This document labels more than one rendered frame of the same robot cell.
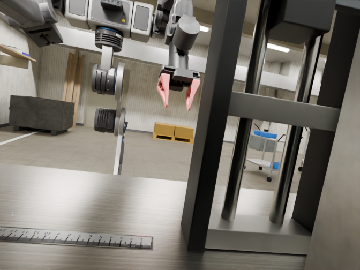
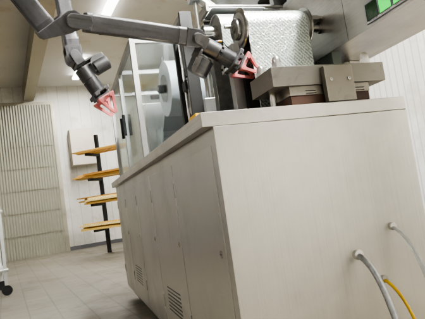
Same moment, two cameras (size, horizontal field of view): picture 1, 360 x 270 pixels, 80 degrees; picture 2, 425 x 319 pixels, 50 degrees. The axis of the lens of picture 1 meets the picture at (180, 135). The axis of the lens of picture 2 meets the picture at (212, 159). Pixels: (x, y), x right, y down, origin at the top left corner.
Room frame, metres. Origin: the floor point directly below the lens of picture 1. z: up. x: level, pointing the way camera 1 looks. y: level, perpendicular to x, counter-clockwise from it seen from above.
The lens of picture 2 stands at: (0.53, 1.74, 0.68)
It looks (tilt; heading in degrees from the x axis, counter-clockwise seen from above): 5 degrees up; 259
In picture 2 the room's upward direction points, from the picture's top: 8 degrees counter-clockwise
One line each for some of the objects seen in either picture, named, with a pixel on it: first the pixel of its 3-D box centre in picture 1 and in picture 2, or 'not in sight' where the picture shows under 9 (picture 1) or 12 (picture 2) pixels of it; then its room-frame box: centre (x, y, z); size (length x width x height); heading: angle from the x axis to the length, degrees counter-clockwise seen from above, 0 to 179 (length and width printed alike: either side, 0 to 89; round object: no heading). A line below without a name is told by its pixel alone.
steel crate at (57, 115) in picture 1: (44, 115); not in sight; (5.39, 3.44, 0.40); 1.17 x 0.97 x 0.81; 105
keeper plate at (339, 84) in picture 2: not in sight; (339, 83); (-0.13, 0.48, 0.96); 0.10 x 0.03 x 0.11; 8
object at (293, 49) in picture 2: not in sight; (283, 60); (-0.05, 0.28, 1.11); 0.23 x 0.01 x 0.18; 8
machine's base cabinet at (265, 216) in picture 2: not in sight; (208, 244); (0.16, -0.71, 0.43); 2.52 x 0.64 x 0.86; 98
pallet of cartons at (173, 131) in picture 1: (172, 132); not in sight; (7.44, 0.26, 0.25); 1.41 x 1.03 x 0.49; 105
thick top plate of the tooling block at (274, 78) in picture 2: not in sight; (317, 80); (-0.11, 0.39, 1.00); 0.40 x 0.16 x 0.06; 8
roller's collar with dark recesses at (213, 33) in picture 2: not in sight; (209, 33); (0.14, -0.01, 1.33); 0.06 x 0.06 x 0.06; 8
